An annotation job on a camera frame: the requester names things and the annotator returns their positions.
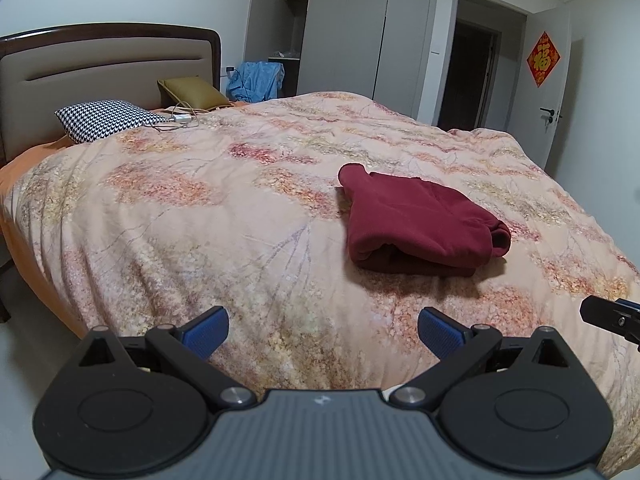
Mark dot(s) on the grey wardrobe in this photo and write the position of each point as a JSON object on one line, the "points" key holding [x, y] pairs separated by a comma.
{"points": [[345, 35]]}

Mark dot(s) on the red diamond door decoration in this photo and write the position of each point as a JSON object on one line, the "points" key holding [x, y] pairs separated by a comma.
{"points": [[543, 59]]}

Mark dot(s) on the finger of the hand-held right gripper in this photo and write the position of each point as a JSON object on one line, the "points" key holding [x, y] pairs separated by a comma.
{"points": [[605, 312]]}

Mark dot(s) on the open grey wardrobe door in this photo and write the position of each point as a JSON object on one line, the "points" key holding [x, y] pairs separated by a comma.
{"points": [[260, 25]]}

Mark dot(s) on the wooden padded bed headboard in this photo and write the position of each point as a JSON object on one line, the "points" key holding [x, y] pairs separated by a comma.
{"points": [[100, 70]]}

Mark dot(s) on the floral pink quilt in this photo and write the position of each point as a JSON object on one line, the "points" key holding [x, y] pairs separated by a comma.
{"points": [[200, 220]]}

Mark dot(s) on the blue clothing heap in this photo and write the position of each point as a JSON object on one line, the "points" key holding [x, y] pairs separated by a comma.
{"points": [[255, 82]]}

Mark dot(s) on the houndstooth pillow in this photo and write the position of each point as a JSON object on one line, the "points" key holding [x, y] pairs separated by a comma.
{"points": [[105, 117]]}

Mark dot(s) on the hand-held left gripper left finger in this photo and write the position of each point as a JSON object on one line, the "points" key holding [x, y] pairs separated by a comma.
{"points": [[207, 332]]}

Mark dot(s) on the maroon sweater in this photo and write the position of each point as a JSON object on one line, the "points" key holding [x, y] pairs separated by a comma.
{"points": [[415, 220]]}

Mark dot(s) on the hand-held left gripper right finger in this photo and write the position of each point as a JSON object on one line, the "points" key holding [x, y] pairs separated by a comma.
{"points": [[440, 330]]}

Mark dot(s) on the olive green pillow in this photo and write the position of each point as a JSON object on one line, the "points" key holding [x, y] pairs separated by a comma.
{"points": [[192, 91]]}

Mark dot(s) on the white room door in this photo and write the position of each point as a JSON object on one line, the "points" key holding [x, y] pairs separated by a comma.
{"points": [[542, 105]]}

